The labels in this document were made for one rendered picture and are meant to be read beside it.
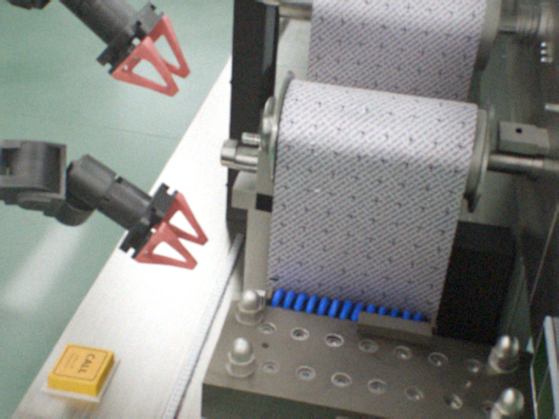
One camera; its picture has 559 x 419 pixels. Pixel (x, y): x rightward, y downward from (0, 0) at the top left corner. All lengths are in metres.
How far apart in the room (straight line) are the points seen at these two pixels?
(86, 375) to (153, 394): 0.09
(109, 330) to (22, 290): 1.56
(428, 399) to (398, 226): 0.22
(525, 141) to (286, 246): 0.33
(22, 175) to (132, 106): 2.82
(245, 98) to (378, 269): 0.42
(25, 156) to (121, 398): 0.35
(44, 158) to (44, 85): 3.00
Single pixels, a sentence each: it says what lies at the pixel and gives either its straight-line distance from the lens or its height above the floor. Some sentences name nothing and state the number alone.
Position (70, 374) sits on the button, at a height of 0.92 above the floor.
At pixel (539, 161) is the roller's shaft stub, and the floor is 1.26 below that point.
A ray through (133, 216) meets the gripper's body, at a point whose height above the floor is 1.13.
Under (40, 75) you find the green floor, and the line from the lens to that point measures 4.24.
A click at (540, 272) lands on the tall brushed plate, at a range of 1.02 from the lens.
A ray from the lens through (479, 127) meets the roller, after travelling 1.08.
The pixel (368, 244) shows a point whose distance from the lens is 1.13.
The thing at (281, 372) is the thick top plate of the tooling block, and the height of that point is 1.03.
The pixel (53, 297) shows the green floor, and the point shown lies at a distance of 2.83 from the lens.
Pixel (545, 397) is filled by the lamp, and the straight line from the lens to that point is 0.88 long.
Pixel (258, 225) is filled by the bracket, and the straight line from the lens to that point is 1.23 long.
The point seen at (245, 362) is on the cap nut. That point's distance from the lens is 1.05.
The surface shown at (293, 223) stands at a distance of 1.12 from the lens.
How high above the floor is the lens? 1.77
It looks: 33 degrees down
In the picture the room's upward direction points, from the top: 5 degrees clockwise
